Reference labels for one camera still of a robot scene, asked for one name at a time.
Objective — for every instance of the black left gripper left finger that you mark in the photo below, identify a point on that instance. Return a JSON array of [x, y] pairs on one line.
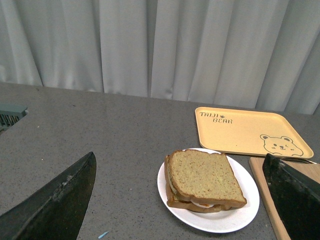
[[57, 210]]

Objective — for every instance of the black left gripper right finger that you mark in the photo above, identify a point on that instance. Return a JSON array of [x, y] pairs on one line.
[[296, 198]]

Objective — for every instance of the fried egg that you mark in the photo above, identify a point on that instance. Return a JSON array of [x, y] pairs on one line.
[[206, 206]]

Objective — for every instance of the white round plate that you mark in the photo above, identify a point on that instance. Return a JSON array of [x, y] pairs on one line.
[[224, 221]]

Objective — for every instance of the bamboo cutting board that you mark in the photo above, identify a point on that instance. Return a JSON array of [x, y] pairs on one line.
[[312, 170]]

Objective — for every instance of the blue paper scrap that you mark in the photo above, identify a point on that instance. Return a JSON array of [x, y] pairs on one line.
[[103, 234]]

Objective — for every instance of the yellow bear tray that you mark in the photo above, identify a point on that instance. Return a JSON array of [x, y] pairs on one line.
[[253, 133]]

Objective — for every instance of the grey curtain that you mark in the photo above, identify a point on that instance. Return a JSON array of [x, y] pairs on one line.
[[259, 54]]

